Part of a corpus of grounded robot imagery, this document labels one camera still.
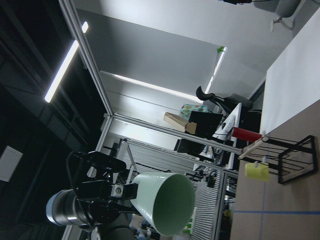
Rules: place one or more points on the wooden rack handle rod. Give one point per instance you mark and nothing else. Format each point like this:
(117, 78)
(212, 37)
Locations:
(250, 148)

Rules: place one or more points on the black wire cup rack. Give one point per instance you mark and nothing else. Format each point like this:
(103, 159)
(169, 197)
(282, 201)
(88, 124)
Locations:
(290, 160)

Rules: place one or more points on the aluminium frame post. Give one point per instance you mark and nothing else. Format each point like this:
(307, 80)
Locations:
(72, 19)

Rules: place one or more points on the light green cup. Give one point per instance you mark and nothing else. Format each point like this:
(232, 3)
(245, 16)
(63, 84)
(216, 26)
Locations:
(165, 200)

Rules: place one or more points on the yellow cup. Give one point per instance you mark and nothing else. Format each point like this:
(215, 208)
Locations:
(257, 171)

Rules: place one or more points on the metal stand with green clip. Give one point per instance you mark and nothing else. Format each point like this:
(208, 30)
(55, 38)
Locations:
(219, 59)

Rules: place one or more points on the red cylinder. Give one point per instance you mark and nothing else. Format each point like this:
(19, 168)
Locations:
(245, 135)

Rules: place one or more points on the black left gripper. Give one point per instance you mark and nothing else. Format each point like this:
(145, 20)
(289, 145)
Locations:
(97, 198)

